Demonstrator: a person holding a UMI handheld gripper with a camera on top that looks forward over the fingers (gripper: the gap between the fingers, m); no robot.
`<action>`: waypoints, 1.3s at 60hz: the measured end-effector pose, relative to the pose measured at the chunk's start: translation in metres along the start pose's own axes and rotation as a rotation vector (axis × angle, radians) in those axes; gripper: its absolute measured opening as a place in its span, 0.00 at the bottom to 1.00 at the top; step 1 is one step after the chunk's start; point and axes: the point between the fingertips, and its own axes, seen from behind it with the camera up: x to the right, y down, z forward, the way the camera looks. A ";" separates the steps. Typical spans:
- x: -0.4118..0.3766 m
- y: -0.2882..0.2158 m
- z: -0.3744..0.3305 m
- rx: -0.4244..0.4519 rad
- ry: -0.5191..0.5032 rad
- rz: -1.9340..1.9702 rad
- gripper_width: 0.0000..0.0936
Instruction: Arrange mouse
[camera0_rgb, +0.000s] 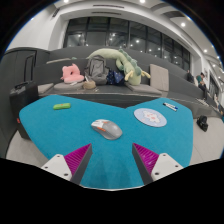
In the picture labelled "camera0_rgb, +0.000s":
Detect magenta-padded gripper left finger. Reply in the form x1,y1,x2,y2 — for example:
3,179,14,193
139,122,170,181
40,143,93,185

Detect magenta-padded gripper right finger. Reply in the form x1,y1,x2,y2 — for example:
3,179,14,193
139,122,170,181
132,143,184,185

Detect grey white orange computer mouse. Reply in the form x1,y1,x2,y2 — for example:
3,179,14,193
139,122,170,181
90,118,123,141

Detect round light blue mouse pad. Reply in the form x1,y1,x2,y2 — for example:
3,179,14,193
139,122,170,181
133,107,168,128

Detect green rectangular eraser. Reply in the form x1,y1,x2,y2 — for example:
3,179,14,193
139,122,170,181
52,102,72,111

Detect white marker with blue cap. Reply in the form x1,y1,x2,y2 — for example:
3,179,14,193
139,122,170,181
163,101,179,110

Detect black bag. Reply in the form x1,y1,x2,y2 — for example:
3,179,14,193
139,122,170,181
196,115,210,133

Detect flat grey seat cushion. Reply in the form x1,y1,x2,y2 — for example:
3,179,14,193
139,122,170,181
37,82,55,95
53,81,86,93
124,82,163,96

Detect small beige round pouch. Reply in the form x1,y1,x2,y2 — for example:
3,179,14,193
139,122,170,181
82,79,97,91

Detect grey stepped seating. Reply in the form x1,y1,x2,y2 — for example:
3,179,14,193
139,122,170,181
33,44,221,116

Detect black suitcase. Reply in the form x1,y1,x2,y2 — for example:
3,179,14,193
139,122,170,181
8,54,40,139

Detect upright grey seat cushion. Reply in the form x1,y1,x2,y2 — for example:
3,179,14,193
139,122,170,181
149,63,170,93

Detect pink plush cushion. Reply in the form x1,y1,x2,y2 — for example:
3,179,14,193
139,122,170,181
60,63,85,84

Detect navy star-print bag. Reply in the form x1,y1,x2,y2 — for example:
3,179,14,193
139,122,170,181
105,69,126,86

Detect grey backpack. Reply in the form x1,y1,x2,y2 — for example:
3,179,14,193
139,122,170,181
83,55,110,86

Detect person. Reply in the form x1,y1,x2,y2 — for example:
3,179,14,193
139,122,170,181
196,72,210,93
186,69,195,84

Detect green dragon plush toy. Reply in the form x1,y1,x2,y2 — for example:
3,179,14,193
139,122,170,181
86,47,152,86

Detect recessed ceiling lights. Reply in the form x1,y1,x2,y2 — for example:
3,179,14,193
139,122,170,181
61,0,222,68

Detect dark glass window wall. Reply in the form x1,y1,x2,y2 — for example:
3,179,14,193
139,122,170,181
63,16,192,72

